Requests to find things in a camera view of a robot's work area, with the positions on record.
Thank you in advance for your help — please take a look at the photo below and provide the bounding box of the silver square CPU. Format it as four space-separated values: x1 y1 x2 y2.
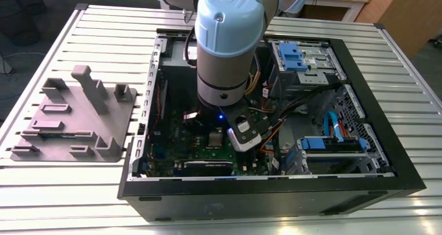
209 130 225 150

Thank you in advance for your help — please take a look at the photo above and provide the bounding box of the green motherboard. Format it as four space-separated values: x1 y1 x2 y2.
142 106 276 178

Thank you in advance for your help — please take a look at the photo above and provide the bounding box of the grey power supply unit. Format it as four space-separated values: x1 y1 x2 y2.
160 40 201 106

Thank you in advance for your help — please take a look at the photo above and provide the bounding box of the black graphics card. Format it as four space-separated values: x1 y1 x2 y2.
182 159 236 177

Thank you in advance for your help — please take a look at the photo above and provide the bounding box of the blue disk carrier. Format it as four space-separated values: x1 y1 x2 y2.
300 138 368 153

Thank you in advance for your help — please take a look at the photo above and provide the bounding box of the silver metal disk bay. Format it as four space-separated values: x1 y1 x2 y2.
296 136 396 175

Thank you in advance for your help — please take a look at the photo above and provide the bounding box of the grey metal drive cage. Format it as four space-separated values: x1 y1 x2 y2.
269 40 349 99

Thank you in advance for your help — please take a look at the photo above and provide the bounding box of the blue plastic drive latch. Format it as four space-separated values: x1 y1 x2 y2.
277 42 309 72

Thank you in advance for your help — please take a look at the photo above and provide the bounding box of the black open PC case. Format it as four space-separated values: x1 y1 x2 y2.
117 27 428 223

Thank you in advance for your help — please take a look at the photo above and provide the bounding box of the grey plastic parts rack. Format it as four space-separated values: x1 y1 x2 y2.
10 65 140 163

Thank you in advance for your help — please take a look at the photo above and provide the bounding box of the black hard disk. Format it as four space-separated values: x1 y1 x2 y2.
324 138 360 153

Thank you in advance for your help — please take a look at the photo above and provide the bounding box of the dark RAM stick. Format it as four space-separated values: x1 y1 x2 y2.
37 132 79 140

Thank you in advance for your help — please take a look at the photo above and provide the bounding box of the wooden cabinet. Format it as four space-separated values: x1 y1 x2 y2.
356 0 442 58

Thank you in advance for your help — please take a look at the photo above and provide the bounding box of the small metallic wrist camera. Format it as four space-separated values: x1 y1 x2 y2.
182 110 204 126

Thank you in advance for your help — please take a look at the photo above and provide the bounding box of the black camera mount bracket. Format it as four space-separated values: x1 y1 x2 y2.
224 100 276 142

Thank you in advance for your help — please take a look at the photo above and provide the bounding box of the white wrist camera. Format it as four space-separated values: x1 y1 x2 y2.
226 115 264 153

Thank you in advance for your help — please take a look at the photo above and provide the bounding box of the yellow looped wire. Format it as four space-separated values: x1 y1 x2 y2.
248 58 261 97

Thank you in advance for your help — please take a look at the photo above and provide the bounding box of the orange data wire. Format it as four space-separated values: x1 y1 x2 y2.
258 121 289 157

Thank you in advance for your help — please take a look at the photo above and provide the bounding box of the black sleeved cable bundle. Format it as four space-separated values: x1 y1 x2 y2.
269 86 345 140

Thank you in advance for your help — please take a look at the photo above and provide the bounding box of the black camera cable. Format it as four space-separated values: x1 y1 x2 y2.
185 27 202 68

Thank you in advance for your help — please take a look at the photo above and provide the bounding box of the blue flat wire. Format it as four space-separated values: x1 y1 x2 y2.
281 152 296 176

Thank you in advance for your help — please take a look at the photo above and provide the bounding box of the blue data wire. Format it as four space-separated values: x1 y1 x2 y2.
324 110 346 143

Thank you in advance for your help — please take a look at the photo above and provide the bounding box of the red data wire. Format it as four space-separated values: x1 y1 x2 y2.
332 120 350 140

